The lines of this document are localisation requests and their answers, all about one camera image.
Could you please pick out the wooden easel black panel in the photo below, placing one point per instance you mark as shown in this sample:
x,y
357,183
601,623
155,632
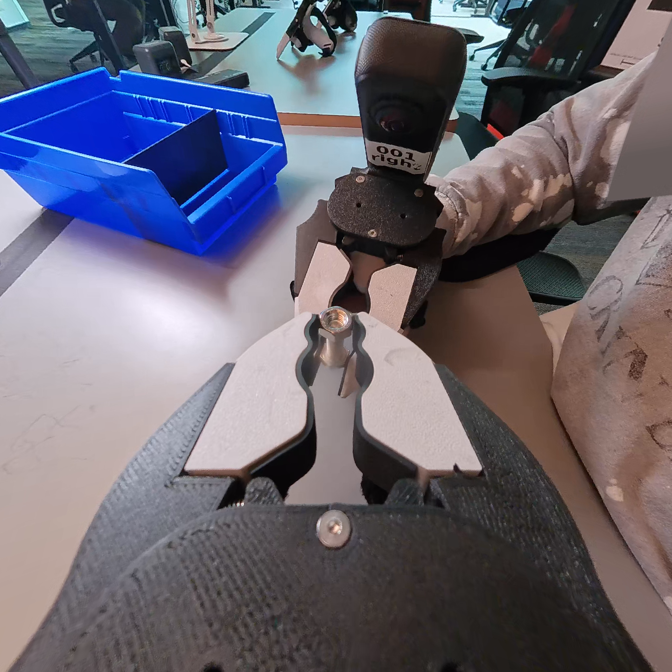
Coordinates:
x,y
215,39

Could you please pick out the person's patterned sweatshirt torso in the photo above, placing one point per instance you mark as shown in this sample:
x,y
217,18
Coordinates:
x,y
619,367

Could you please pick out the white fiducial marker board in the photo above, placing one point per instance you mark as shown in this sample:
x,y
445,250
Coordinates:
x,y
635,31

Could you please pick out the silver hex nut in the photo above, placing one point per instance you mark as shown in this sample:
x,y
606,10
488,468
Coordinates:
x,y
326,328

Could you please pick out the black plastic bin divider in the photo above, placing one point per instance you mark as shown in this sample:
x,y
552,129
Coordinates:
x,y
183,157

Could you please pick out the black mesh office chair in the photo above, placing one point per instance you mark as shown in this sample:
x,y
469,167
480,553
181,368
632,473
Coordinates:
x,y
546,68

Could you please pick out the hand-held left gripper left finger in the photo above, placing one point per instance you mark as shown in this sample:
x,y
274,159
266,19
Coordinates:
x,y
252,414

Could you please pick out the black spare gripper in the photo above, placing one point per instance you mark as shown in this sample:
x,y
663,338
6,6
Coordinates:
x,y
315,26

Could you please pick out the black flat case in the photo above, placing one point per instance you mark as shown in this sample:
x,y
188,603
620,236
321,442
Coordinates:
x,y
228,78

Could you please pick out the grey wood-edged table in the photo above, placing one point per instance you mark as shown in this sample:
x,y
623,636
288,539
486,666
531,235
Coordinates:
x,y
315,84

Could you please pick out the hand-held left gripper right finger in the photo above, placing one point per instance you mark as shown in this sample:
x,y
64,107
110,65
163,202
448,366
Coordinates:
x,y
414,414

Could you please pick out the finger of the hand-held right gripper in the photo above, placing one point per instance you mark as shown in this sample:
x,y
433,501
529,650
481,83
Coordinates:
x,y
393,294
320,273

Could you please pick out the blue plastic bin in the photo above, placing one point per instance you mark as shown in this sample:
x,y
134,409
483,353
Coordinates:
x,y
78,157

